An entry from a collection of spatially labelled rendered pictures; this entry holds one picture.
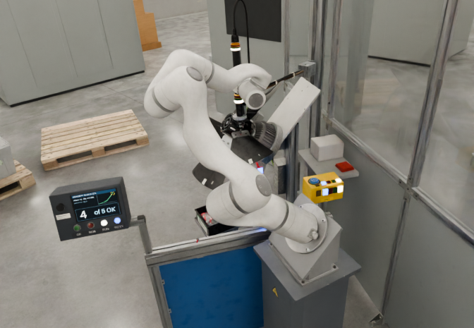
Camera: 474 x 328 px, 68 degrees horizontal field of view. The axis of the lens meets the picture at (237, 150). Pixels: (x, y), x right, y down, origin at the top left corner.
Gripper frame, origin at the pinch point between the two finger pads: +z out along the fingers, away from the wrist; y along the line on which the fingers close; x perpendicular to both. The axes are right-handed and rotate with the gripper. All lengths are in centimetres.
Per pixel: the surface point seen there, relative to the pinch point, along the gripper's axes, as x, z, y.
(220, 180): -52, -5, -14
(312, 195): -45, -41, 22
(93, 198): -27, -40, -68
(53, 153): -136, 235, -170
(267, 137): -34.9, 1.4, 14.7
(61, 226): -35, -42, -81
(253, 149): -30.6, -17.0, 1.9
